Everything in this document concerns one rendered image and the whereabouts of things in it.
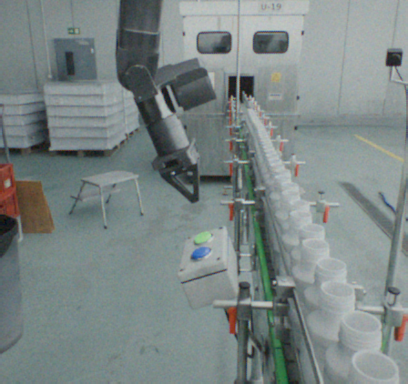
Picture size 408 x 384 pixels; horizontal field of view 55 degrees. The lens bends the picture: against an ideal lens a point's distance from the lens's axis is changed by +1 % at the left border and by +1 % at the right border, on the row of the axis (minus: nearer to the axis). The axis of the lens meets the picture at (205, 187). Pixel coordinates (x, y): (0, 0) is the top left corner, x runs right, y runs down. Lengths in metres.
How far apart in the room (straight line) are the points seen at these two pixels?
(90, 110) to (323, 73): 6.04
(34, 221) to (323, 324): 3.41
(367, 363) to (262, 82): 4.45
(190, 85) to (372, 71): 10.24
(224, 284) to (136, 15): 0.41
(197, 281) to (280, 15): 4.34
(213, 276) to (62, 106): 6.30
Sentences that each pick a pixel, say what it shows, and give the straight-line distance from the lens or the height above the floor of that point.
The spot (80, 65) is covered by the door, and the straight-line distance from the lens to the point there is 10.88.
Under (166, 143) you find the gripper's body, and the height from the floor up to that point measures 1.29.
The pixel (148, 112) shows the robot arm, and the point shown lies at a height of 1.34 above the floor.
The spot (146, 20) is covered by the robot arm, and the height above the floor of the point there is 1.46.
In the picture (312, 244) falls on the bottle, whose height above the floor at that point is 1.16.
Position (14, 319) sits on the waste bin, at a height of 0.15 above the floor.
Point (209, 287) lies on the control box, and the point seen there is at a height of 1.08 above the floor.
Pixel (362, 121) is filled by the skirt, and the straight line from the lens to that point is 10.83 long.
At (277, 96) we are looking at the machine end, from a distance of 4.78.
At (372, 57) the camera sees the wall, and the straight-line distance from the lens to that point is 10.81.
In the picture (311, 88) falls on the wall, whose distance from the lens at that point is 10.46.
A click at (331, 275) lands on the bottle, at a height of 1.16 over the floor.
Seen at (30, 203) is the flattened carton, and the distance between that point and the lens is 3.67.
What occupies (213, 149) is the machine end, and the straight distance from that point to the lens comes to 4.84.
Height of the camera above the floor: 1.40
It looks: 17 degrees down
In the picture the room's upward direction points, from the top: straight up
